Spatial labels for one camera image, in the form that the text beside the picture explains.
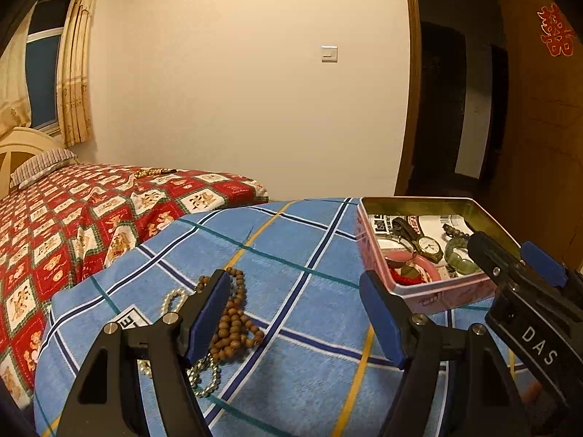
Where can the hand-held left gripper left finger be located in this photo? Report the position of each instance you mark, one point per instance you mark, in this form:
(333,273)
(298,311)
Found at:
(207,318)

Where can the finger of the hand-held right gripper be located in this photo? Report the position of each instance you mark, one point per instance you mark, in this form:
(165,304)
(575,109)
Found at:
(489,255)
(544,266)

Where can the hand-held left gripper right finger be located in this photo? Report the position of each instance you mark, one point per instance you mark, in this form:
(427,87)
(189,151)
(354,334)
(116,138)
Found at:
(382,323)

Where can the green jade bangle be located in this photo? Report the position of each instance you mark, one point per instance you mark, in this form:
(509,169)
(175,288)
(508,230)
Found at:
(451,255)

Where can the pink metal tin box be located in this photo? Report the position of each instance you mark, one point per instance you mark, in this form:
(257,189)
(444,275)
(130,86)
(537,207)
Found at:
(437,298)

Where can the pink bangle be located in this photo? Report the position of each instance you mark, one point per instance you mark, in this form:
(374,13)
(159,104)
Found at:
(430,266)

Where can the gold wrist watch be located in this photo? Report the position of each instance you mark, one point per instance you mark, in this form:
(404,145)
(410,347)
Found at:
(428,246)

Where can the printed paper sheet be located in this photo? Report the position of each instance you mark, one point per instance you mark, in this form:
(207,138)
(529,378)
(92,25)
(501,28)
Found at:
(432,223)

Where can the white printed paper tag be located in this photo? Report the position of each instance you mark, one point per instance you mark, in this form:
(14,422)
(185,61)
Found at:
(132,316)

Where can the blue plaid blanket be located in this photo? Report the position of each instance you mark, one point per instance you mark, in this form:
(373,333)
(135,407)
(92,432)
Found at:
(296,350)

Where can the brown wooden door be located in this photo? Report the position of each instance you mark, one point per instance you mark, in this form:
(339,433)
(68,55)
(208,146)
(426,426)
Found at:
(537,145)

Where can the red patterned bedsheet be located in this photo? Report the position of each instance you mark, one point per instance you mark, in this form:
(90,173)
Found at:
(68,236)

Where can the striped pillow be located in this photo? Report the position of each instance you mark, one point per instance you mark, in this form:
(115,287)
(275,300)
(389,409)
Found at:
(41,166)

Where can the red paper door decoration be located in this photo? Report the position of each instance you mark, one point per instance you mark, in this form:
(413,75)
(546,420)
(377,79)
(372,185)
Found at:
(555,32)

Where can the cream bed headboard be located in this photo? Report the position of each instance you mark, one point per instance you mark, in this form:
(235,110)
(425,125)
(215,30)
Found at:
(27,139)

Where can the beige patterned curtain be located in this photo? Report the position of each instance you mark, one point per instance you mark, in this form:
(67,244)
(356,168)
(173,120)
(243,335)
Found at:
(13,100)
(75,77)

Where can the window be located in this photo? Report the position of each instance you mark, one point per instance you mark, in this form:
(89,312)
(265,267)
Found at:
(43,82)

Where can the brown wooden door frame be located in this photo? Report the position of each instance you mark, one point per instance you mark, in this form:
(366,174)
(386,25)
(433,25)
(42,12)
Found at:
(412,77)

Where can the white light switch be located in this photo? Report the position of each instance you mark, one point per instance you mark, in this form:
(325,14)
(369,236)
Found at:
(329,53)

